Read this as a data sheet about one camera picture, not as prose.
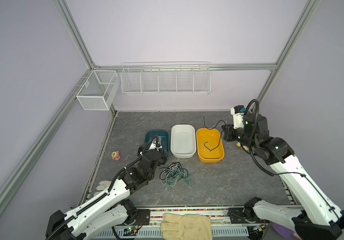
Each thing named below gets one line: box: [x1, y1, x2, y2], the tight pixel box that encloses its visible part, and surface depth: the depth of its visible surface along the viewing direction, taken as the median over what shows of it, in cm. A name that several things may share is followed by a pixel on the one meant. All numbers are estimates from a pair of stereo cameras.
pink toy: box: [111, 150, 121, 161], surface depth 93 cm
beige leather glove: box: [160, 213, 213, 240], surface depth 72 cm
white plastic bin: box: [170, 124, 197, 159], surface depth 104 cm
